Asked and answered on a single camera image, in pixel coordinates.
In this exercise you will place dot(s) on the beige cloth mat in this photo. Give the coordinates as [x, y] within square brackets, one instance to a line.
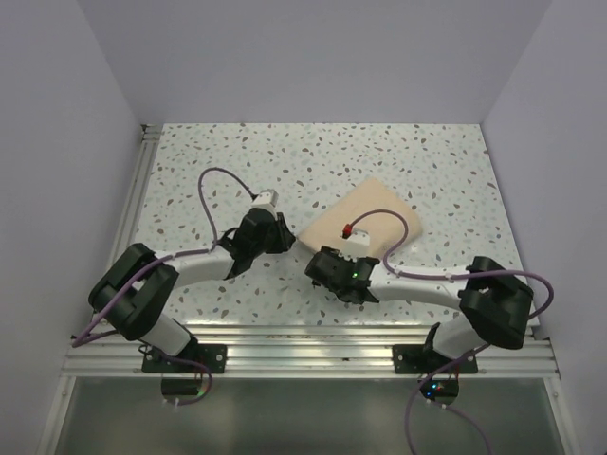
[384, 229]

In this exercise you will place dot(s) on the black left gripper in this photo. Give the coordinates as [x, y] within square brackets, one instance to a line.
[285, 237]

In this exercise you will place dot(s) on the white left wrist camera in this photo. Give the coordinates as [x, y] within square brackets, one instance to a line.
[266, 199]

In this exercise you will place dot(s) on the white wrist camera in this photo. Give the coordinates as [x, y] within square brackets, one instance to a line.
[266, 199]
[356, 243]

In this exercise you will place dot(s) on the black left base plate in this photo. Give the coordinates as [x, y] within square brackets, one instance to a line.
[213, 356]

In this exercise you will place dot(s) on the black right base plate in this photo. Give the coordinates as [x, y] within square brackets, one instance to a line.
[415, 359]

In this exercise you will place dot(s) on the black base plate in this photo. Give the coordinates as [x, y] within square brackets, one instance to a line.
[213, 356]
[415, 359]

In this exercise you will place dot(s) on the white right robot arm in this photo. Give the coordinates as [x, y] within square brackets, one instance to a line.
[493, 304]

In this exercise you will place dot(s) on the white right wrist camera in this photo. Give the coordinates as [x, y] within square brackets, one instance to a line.
[356, 243]

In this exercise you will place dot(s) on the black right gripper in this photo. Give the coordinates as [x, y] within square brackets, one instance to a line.
[335, 253]

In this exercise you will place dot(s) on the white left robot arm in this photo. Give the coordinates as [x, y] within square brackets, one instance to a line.
[132, 294]

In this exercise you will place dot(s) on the aluminium rail frame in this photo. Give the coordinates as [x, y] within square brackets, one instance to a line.
[272, 320]

